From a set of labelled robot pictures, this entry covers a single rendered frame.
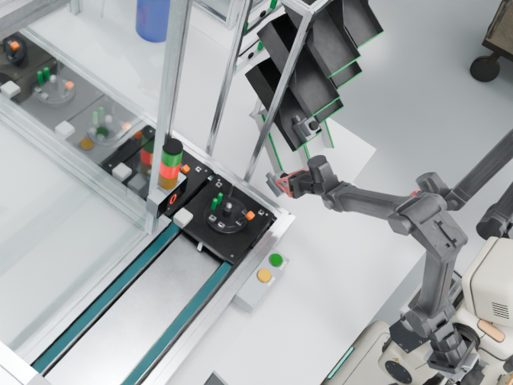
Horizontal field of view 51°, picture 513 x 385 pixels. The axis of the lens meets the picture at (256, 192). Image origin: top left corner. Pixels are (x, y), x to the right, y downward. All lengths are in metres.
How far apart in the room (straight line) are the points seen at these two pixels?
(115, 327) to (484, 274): 1.01
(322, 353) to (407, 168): 1.96
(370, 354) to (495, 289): 1.10
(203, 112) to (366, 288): 0.91
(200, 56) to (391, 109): 1.79
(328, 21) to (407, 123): 2.30
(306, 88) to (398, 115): 2.24
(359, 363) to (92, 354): 1.26
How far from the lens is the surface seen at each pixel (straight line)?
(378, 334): 2.53
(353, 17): 1.61
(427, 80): 4.16
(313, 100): 1.58
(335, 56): 1.48
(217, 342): 1.68
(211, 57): 2.35
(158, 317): 1.62
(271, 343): 1.72
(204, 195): 1.76
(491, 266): 1.54
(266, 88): 1.62
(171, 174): 1.36
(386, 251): 2.00
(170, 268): 1.69
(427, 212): 1.17
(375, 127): 3.62
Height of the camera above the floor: 2.44
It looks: 54 degrees down
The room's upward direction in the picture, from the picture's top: 23 degrees clockwise
